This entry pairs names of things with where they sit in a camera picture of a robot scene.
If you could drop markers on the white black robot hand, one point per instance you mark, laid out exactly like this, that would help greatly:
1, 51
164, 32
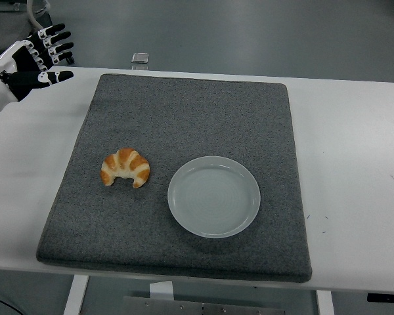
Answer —
23, 78

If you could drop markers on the golden croissant bread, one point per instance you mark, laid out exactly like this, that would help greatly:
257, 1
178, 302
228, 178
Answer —
124, 162

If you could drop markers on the pale grey round plate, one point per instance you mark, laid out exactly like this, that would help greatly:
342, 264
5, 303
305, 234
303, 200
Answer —
213, 197

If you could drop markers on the silver floor socket box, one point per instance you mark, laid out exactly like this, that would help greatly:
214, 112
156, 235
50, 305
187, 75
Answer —
140, 67
140, 57

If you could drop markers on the grey felt mat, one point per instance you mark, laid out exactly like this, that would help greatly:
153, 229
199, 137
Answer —
184, 115

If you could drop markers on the white table leg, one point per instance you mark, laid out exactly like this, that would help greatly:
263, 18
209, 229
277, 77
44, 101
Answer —
76, 295
325, 303

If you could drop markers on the black table control panel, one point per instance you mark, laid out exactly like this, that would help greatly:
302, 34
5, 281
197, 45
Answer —
387, 298

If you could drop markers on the white table bracket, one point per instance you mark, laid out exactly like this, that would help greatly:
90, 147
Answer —
161, 290

